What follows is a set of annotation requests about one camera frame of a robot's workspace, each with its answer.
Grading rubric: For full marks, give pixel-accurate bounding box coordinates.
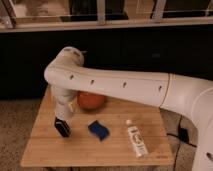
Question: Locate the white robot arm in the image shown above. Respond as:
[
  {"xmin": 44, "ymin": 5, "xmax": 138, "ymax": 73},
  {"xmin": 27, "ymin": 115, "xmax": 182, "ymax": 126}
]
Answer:
[{"xmin": 44, "ymin": 46, "xmax": 213, "ymax": 171}]

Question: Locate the orange ceramic cup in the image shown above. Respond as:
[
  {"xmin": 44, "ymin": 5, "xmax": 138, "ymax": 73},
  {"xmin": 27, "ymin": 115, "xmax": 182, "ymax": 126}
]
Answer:
[{"xmin": 77, "ymin": 91, "xmax": 107, "ymax": 110}]

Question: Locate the black eraser block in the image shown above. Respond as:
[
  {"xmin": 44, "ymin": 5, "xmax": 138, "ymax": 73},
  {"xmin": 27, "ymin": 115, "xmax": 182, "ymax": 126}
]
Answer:
[{"xmin": 54, "ymin": 118, "xmax": 70, "ymax": 137}]

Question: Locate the blue sponge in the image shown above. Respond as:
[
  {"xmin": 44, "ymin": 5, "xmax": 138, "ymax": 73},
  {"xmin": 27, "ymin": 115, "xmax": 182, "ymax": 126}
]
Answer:
[{"xmin": 88, "ymin": 121, "xmax": 109, "ymax": 141}]

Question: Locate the wooden table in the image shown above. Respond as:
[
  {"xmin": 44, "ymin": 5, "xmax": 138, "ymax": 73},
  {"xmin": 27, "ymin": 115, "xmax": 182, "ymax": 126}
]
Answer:
[{"xmin": 21, "ymin": 92, "xmax": 174, "ymax": 167}]

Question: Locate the white tube with label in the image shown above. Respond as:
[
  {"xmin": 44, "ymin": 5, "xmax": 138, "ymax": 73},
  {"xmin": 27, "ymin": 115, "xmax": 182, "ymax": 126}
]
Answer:
[{"xmin": 126, "ymin": 120, "xmax": 148, "ymax": 157}]

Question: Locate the dark cabinet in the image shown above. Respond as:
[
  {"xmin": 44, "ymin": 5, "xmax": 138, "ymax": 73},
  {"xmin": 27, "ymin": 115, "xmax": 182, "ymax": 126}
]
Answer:
[{"xmin": 0, "ymin": 25, "xmax": 213, "ymax": 99}]

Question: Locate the black power cable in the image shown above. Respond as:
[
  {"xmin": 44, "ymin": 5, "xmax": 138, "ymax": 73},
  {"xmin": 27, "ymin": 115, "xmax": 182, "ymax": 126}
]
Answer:
[{"xmin": 166, "ymin": 114, "xmax": 198, "ymax": 171}]

